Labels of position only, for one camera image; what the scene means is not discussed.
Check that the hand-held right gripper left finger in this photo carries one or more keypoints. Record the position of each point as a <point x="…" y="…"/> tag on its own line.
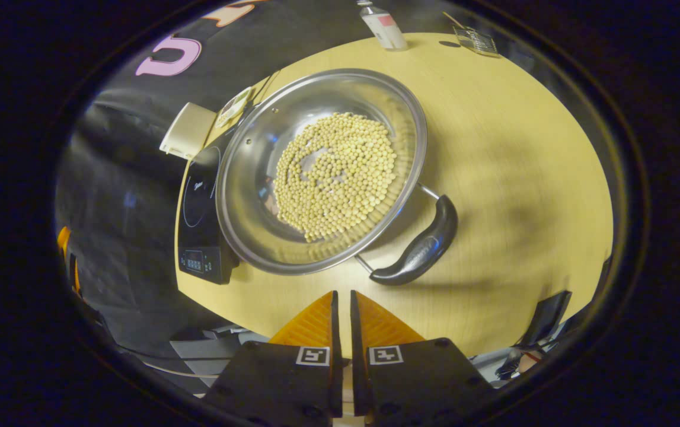
<point x="292" y="385"/>

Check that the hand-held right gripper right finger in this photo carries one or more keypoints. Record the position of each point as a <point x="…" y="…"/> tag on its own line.
<point x="411" y="385"/>

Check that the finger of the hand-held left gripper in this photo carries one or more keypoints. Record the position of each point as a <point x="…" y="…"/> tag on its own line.
<point x="66" y="249"/>

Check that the black induction cooktop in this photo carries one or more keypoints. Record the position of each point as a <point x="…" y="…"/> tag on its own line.
<point x="197" y="201"/>

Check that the black flat object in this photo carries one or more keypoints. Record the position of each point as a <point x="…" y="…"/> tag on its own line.
<point x="547" y="317"/>

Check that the white box appliance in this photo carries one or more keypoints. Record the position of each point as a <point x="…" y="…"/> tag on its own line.
<point x="188" y="130"/>

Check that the pile of yellow soybeans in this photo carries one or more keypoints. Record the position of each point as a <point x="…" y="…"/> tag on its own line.
<point x="334" y="178"/>

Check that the divided white dish of beans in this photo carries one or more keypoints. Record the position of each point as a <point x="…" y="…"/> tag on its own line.
<point x="234" y="107"/>

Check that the small black disc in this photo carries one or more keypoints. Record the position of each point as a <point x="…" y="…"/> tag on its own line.
<point x="449" y="44"/>

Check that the small clear glass cup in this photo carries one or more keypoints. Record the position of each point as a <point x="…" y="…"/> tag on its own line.
<point x="477" y="41"/>

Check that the clear bottle with white label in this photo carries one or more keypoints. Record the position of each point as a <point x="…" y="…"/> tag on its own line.
<point x="384" y="26"/>

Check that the thin wooden stick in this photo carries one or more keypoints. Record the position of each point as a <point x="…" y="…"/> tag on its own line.
<point x="452" y="20"/>

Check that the grey table frame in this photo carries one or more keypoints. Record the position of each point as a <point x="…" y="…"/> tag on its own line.
<point x="209" y="350"/>

